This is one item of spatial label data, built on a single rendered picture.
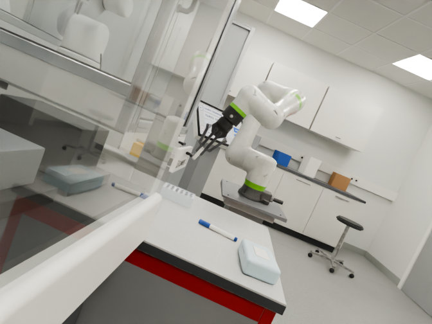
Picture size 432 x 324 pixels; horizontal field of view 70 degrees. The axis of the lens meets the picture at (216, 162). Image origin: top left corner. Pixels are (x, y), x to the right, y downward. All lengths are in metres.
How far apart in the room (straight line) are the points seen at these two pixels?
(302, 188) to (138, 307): 3.93
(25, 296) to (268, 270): 0.63
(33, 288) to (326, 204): 4.59
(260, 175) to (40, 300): 1.44
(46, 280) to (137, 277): 0.53
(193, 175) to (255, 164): 0.80
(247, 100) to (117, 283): 0.90
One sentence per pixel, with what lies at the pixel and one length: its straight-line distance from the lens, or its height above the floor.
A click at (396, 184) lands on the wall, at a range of 5.98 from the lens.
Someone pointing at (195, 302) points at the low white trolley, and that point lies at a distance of 0.84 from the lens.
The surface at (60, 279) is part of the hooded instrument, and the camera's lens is 0.34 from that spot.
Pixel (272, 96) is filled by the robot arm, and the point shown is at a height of 1.35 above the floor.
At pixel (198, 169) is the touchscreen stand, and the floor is 0.71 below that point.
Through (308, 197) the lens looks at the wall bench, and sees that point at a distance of 4.68.
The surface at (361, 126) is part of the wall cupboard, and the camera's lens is 5.19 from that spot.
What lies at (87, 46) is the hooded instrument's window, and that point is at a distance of 0.23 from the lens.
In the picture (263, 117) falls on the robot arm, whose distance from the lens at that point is 1.38.
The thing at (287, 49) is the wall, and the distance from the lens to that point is 5.31.
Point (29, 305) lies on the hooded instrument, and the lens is 0.31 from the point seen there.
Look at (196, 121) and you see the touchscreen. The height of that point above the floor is 1.05.
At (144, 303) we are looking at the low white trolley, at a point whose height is 0.60.
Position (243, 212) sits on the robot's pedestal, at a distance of 1.68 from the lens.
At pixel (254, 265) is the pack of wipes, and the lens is 0.83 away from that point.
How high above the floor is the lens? 1.08
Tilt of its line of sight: 6 degrees down
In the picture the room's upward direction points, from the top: 23 degrees clockwise
